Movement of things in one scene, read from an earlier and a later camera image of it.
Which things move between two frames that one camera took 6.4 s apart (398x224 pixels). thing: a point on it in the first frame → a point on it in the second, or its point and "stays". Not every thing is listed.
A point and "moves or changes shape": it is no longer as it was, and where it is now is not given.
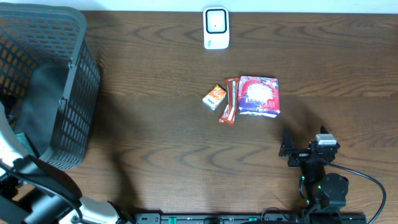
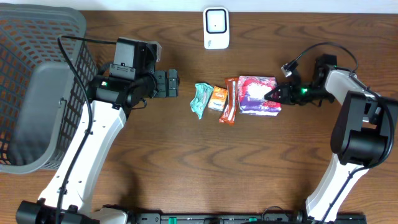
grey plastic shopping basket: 50,79 stays
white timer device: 216,33 stays
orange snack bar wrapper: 227,117 stays
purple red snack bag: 259,96 stays
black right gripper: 300,155 → 286,95
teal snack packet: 27,144 → 203,92
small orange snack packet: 215,97 moves or changes shape
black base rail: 250,218 stays
